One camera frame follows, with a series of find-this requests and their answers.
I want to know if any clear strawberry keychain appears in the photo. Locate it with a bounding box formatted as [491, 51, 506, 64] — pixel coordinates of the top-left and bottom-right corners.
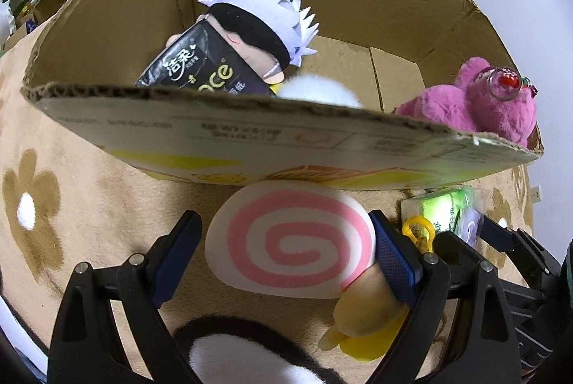
[486, 68, 539, 104]

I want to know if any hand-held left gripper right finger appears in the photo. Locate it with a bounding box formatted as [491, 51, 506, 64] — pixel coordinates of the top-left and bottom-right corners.
[367, 209, 521, 384]

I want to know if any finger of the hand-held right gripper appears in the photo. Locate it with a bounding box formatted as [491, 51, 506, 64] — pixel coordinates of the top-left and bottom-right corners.
[481, 214, 563, 283]
[432, 231, 483, 266]

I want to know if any black tissue pack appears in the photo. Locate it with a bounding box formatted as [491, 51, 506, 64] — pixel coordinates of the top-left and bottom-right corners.
[134, 19, 275, 98]

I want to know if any cardboard box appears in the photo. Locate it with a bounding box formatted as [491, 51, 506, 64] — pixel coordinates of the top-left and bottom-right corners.
[20, 0, 545, 193]

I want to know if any large white-haired plush head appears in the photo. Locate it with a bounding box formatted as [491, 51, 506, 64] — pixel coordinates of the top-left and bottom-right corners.
[0, 0, 15, 43]

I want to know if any beige flower printed blanket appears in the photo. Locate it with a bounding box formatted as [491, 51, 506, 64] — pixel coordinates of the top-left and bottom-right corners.
[0, 32, 544, 384]

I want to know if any green tissue pack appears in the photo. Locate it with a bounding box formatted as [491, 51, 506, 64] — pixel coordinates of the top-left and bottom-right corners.
[400, 186, 488, 251]

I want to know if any yellow plastic clasp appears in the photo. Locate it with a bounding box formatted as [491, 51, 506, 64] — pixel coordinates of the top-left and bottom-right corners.
[402, 217, 436, 253]

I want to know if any pink fluffy plush toy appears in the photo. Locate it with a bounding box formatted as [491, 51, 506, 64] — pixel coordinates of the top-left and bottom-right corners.
[393, 56, 539, 148]

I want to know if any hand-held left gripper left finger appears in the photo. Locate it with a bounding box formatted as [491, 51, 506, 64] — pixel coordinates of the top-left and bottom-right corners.
[48, 209, 204, 384]

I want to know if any yellow plush with pink swirl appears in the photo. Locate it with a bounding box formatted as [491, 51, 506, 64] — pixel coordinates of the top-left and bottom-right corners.
[203, 180, 410, 362]

